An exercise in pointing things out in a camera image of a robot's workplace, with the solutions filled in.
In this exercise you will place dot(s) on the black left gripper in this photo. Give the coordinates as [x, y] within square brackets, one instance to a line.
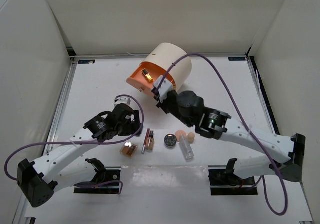
[132, 126]

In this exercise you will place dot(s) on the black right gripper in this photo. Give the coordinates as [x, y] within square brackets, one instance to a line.
[163, 104]

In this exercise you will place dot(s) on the gold lipstick case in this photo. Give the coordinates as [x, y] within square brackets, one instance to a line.
[147, 76]

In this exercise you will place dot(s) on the cream round drawer organizer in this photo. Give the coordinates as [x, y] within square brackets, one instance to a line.
[161, 59]

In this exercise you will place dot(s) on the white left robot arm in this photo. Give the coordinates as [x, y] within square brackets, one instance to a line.
[65, 166]

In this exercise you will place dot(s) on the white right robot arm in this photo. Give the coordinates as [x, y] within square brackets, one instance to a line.
[282, 155]

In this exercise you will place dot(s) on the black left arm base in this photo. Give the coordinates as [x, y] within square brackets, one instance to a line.
[107, 180]

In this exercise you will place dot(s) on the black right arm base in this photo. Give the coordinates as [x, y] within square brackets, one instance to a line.
[223, 181]

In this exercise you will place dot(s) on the pink makeup sponge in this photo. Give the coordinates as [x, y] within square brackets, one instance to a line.
[179, 134]

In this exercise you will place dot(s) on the tan makeup sponge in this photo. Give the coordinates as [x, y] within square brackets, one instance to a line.
[191, 137]

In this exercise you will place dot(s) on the brown eyeshadow palette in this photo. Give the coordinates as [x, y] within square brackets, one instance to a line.
[129, 149]

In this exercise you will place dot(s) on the beige foundation bottle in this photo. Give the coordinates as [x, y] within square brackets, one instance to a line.
[150, 141]

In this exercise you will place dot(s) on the round black compact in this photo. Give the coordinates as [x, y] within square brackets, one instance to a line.
[170, 140]

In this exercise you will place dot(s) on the clear plastic bottle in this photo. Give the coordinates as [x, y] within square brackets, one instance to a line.
[186, 148]

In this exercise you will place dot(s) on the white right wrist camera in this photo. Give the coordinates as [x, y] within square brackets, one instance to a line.
[160, 91]

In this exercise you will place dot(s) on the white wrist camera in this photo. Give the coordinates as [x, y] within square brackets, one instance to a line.
[122, 100]
[160, 91]

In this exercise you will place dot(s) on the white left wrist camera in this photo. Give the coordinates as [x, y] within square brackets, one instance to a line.
[122, 100]

